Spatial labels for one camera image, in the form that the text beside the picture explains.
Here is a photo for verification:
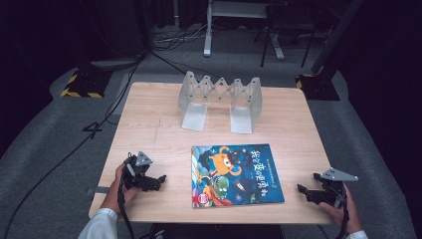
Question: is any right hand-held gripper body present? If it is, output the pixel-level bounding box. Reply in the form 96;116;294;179
316;167;359;208

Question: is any black stand base striped tape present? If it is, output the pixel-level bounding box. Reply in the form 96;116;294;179
296;73;341;102
60;68;113;100

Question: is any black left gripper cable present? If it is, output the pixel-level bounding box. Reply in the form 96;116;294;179
116;151;137;239

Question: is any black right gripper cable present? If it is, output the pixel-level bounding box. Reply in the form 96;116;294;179
333;194;351;239

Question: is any grey tape strip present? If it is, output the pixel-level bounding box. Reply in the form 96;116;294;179
85;186;111;196

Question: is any black diagonal stand post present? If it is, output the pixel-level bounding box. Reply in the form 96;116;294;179
310;0;366;76

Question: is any black chair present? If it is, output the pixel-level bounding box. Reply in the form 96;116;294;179
253;2;317;69

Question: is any blue cartoon picture book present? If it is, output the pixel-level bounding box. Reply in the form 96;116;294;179
190;142;286;209

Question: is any person's right hand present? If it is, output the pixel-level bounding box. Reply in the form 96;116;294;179
318;183;363;236

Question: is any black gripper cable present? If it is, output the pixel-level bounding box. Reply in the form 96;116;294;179
333;194;351;239
116;151;137;239

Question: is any white expandable bookstand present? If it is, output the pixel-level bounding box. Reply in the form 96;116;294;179
177;70;264;135

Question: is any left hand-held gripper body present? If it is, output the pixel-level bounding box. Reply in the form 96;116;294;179
122;150;157;192

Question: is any long black floor cable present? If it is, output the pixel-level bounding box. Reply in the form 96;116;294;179
0;49;147;239

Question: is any bundle of floor cables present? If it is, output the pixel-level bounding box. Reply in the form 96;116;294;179
151;22;213;53

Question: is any person's left hand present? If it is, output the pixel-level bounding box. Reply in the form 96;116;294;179
101;162;140;213

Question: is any white metal desk frame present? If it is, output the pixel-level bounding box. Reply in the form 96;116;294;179
202;0;286;62

